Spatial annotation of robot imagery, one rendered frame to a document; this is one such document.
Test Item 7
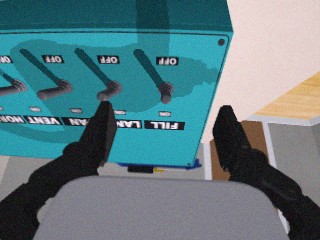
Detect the teal wedge-shaped box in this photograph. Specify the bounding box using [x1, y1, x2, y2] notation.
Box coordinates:
[0, 0, 234, 166]

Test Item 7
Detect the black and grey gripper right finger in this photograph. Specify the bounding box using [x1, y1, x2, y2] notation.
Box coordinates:
[212, 105, 320, 240]

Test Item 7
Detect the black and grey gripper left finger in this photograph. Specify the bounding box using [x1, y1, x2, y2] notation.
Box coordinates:
[0, 101, 117, 240]

